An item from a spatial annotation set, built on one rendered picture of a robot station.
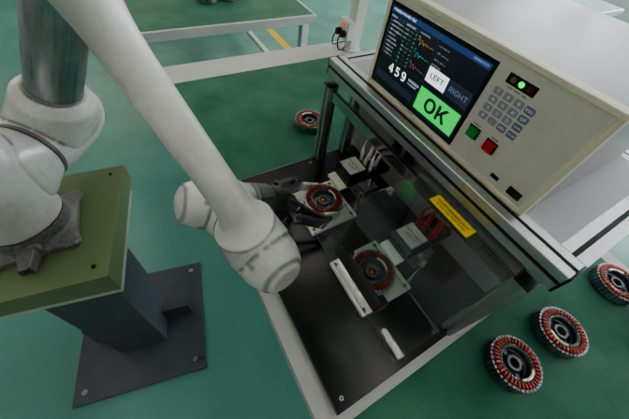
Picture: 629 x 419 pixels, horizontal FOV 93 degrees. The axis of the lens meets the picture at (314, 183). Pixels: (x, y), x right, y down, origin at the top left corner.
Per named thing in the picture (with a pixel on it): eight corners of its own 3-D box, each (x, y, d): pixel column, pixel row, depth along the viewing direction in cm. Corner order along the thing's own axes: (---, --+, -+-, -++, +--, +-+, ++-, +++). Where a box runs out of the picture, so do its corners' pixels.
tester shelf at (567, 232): (549, 292, 46) (572, 281, 43) (327, 72, 82) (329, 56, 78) (665, 198, 63) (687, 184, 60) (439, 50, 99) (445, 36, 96)
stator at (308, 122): (328, 131, 116) (329, 123, 113) (301, 137, 111) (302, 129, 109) (314, 114, 122) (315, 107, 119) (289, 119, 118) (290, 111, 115)
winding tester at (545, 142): (519, 216, 49) (632, 116, 34) (367, 81, 72) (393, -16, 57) (625, 152, 65) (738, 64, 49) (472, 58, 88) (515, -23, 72)
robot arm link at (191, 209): (228, 209, 72) (256, 242, 64) (161, 212, 61) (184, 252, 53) (241, 170, 69) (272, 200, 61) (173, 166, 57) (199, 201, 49)
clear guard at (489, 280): (394, 363, 43) (408, 353, 39) (314, 233, 56) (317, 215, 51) (526, 267, 56) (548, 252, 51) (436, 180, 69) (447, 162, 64)
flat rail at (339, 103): (508, 290, 52) (519, 283, 50) (327, 96, 84) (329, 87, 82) (513, 287, 52) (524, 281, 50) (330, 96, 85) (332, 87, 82)
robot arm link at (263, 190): (246, 230, 67) (267, 228, 71) (264, 202, 63) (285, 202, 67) (231, 201, 72) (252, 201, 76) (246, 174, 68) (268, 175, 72)
